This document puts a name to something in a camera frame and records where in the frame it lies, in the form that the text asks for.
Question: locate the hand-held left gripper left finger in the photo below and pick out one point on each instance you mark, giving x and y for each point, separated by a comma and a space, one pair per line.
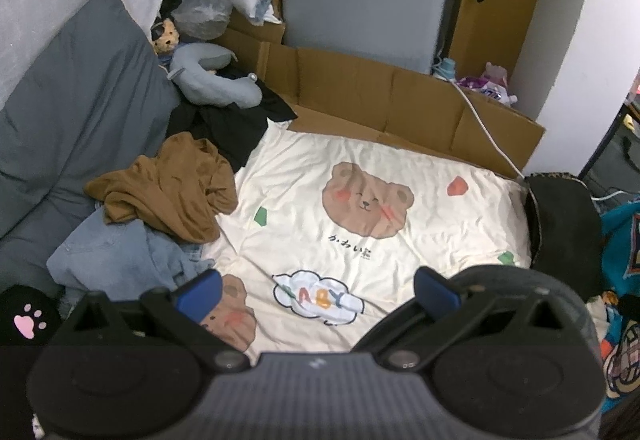
200, 296

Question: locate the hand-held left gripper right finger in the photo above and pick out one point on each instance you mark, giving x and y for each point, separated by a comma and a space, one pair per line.
437, 293

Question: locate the black garment with floral lining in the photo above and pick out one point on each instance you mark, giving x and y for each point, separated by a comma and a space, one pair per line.
565, 230

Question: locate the person's leg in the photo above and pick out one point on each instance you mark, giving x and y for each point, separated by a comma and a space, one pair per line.
505, 277

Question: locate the light blue jeans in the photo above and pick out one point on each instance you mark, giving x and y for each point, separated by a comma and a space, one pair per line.
110, 260

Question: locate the brown garment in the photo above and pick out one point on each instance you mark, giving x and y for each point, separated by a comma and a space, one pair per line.
170, 190

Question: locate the cream bear print blanket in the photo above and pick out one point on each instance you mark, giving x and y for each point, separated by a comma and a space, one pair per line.
310, 220

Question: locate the leopard print garment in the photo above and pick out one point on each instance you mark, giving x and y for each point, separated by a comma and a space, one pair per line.
550, 177

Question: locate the crumpled black garment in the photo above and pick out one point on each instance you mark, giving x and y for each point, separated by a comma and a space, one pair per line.
225, 130

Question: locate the black cloth with pink paw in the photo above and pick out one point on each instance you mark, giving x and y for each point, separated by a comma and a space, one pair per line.
20, 310

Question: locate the blue patterned blanket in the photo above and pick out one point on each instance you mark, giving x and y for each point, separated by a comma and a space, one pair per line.
620, 245

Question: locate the black rounded object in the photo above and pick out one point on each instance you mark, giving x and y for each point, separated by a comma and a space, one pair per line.
629, 306

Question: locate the purple and white packet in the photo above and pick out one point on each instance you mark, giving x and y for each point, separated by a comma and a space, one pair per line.
487, 90

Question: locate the grey neck pillow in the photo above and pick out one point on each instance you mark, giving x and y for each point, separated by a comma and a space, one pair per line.
215, 85

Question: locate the flattened cardboard sheet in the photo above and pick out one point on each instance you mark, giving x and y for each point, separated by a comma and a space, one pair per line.
350, 90

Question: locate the pink plush toy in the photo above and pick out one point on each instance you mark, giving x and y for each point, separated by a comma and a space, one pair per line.
496, 74

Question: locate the teddy bear plush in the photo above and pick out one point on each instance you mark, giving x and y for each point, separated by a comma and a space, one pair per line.
167, 37

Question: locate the small cardboard box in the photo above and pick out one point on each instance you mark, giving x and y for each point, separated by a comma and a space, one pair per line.
245, 32

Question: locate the tall cardboard box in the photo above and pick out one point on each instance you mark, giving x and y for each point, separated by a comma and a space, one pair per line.
495, 20

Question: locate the clear plastic bag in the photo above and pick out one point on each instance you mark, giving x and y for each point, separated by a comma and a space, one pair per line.
202, 15

